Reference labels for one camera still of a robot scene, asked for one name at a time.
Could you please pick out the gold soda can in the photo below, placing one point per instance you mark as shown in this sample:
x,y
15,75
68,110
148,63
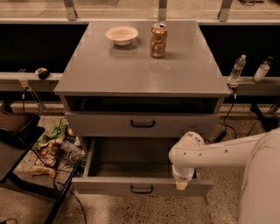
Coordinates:
x,y
158,40

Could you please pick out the grey top drawer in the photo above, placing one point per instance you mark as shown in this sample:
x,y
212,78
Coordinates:
x,y
133,124

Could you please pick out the grey drawer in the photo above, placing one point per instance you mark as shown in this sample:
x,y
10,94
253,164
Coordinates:
x,y
133,166
133,124

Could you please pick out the brown chips bag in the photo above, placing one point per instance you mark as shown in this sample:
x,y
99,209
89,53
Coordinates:
x,y
48,159

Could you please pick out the clear water bottle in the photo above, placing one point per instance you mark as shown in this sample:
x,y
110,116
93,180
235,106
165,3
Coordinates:
x,y
237,68

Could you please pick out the yellow black tape measure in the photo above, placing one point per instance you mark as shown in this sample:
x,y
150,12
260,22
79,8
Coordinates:
x,y
42,73

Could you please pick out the black stand leg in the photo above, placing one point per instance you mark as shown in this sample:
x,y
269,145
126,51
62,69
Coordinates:
x,y
268,123

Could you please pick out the grey drawer cabinet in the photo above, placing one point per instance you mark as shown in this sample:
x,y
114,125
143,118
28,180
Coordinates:
x,y
103,77

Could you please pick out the crushed plastic bottle on floor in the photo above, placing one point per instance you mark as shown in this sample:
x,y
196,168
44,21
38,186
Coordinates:
x,y
74,154

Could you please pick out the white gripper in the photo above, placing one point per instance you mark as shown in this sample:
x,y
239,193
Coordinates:
x,y
182,173

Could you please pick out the white paper bowl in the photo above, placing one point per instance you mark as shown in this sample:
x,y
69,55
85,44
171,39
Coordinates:
x,y
122,35

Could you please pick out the green snack bag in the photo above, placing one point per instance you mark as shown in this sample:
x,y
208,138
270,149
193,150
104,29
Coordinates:
x,y
55,135

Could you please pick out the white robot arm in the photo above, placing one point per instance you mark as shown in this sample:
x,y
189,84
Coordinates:
x,y
258,155

